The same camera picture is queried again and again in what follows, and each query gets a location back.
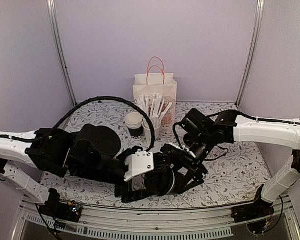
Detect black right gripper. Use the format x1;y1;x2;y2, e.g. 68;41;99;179
163;131;214;195

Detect black white paper coffee cup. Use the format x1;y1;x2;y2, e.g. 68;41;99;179
144;168;185;196

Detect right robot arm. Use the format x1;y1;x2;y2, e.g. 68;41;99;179
178;108;300;218

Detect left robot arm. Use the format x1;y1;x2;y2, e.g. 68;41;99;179
0;124;160;203

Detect white paper takeout bag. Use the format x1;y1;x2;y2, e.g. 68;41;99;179
133;56;178;125

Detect stacked paper cups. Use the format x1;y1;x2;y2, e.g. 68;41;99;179
124;112;144;140

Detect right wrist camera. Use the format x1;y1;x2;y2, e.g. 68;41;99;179
160;144;190;171

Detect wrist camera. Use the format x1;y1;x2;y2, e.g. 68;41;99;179
160;144;190;171
123;149;169;182

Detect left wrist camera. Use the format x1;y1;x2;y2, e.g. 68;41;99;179
123;149;169;182

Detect aluminium front rail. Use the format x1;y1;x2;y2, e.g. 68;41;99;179
12;196;300;240

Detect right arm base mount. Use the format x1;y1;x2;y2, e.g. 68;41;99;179
231;202;275;235

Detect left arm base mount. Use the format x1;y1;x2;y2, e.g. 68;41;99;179
38;188;82;223

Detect right aluminium frame post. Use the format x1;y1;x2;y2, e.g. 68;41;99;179
236;0;265;107

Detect aluminium frame post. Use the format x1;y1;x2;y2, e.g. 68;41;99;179
46;0;78;106
236;0;265;107

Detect left aluminium frame post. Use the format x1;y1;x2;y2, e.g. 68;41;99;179
46;0;78;106

